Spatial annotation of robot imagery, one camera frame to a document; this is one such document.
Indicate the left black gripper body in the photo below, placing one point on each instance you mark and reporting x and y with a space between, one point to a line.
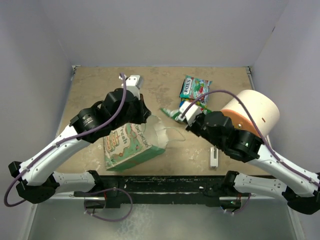
135 115

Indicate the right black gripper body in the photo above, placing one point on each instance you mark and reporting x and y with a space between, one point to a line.
198 127

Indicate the green patterned paper bag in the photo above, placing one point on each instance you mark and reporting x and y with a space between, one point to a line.
133 144

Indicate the teal pink snack packet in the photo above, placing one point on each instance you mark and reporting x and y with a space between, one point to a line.
193 87

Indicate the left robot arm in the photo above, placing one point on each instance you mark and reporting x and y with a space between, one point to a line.
37 179

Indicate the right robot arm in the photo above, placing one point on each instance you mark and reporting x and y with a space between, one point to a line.
299 188

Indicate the small white plastic clip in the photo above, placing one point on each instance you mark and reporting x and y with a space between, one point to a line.
214 157

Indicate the large cream cylinder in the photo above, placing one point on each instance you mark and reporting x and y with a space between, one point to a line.
264 112

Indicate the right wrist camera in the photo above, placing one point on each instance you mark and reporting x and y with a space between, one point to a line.
191 113

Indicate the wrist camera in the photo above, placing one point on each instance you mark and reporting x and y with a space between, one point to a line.
191 113
134 84

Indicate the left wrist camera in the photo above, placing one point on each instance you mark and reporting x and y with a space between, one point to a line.
134 84

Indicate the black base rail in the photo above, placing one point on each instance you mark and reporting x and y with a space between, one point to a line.
165 190

